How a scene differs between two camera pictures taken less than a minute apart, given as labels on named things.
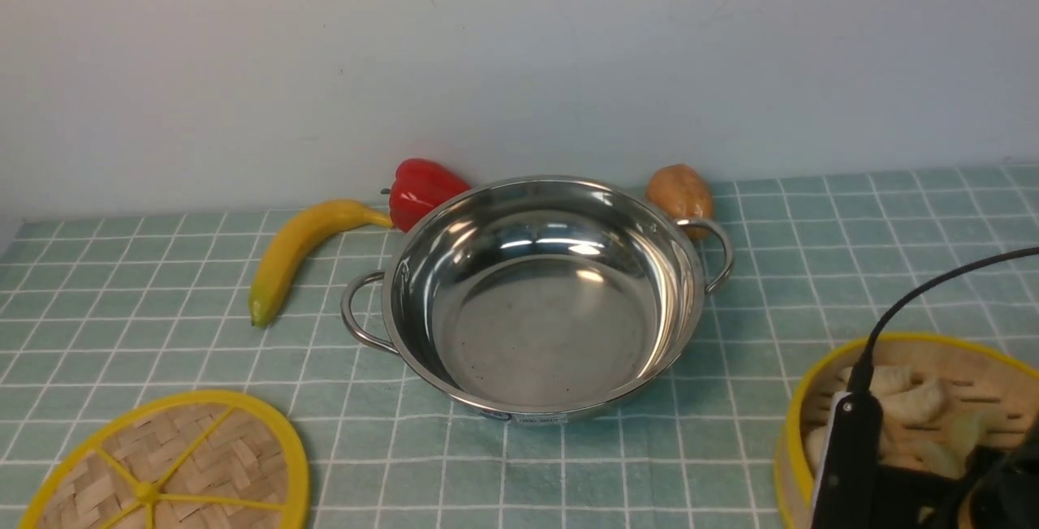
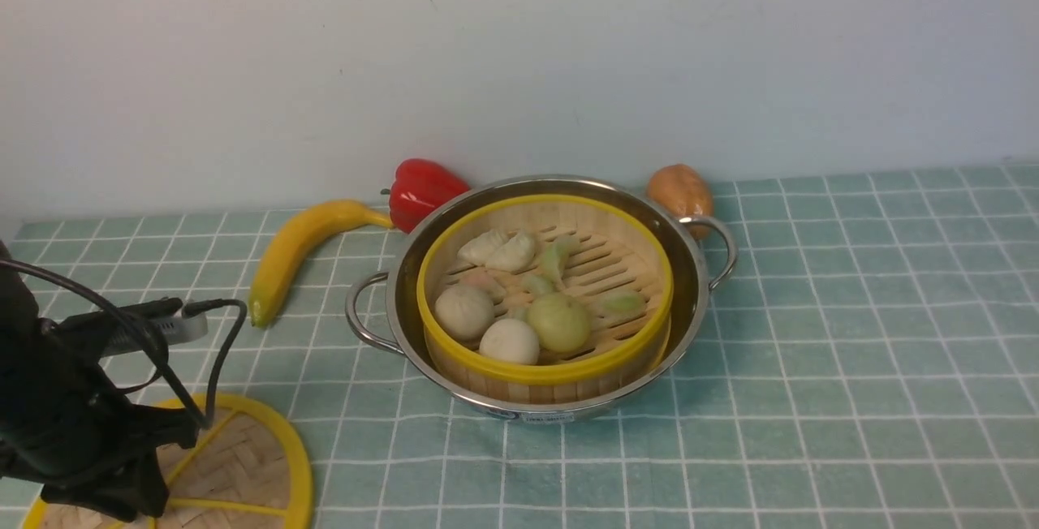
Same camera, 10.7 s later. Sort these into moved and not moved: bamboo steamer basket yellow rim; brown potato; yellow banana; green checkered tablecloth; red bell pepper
Moved: bamboo steamer basket yellow rim
Not moved: yellow banana; green checkered tablecloth; red bell pepper; brown potato
